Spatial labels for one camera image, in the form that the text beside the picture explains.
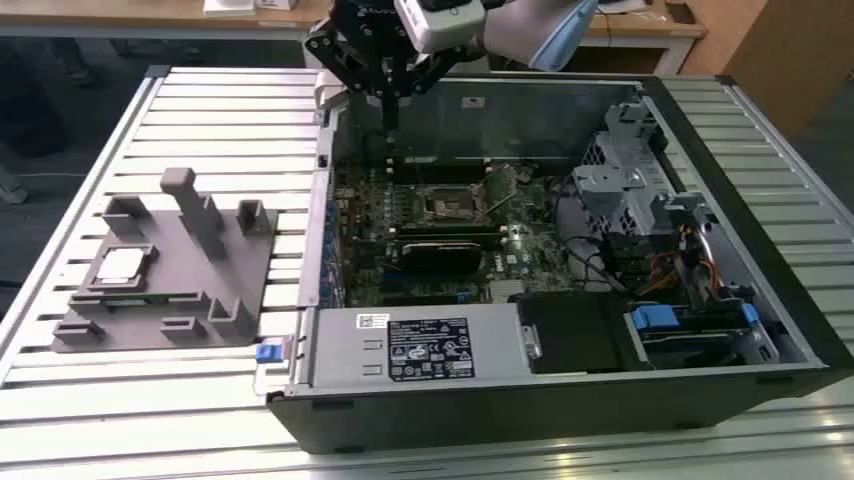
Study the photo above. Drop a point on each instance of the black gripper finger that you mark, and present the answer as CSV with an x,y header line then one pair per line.
x,y
430,70
334,55

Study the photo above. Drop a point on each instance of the silver CPU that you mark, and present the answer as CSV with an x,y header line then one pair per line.
x,y
122,264

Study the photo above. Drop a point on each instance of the CPU socket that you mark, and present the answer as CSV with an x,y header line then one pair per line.
x,y
449,207

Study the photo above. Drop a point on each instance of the grey case latch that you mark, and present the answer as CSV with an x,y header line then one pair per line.
x,y
329,90

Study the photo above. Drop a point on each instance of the white labelled box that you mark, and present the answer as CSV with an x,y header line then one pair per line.
x,y
277,4

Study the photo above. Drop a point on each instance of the plain white box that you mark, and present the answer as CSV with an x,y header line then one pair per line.
x,y
230,7

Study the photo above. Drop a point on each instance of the black RAM slot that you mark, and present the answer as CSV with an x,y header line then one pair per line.
x,y
444,167
444,177
448,229
448,236

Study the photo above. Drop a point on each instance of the wooden desk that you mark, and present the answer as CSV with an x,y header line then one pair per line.
x,y
134,17

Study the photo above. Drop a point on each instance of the metal drive cage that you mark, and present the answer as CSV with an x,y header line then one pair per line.
x,y
615,185

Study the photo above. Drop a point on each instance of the green motherboard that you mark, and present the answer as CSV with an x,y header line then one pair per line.
x,y
534,240

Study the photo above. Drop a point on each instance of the black graphics card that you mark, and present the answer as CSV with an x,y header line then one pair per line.
x,y
441,257

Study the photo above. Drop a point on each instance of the small silver heatsink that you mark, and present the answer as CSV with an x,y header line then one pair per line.
x,y
509,291

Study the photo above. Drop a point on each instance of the grey parts rack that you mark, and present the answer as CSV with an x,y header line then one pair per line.
x,y
181,280

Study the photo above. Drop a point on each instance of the wooden cabinet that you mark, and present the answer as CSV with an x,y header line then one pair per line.
x,y
801,50

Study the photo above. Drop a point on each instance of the grey furniture foot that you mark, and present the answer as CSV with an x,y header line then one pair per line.
x,y
10,192

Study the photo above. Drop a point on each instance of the green RAM stick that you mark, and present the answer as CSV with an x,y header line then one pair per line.
x,y
150,299

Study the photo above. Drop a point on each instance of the black plastic shroud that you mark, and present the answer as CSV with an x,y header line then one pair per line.
x,y
575,335

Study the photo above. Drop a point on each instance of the grey power supply unit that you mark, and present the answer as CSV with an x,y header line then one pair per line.
x,y
348,350

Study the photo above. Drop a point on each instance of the blue disk carrier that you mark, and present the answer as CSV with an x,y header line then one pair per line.
x,y
651,317

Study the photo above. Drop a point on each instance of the blue latch tab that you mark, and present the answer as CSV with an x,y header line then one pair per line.
x,y
269,352

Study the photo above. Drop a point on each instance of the black PC case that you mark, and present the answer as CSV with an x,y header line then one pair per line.
x,y
468,420

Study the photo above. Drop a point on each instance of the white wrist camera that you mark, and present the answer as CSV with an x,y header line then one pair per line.
x,y
441,25

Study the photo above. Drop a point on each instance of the silver disk bay bracket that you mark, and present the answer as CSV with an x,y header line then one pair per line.
x,y
724,250

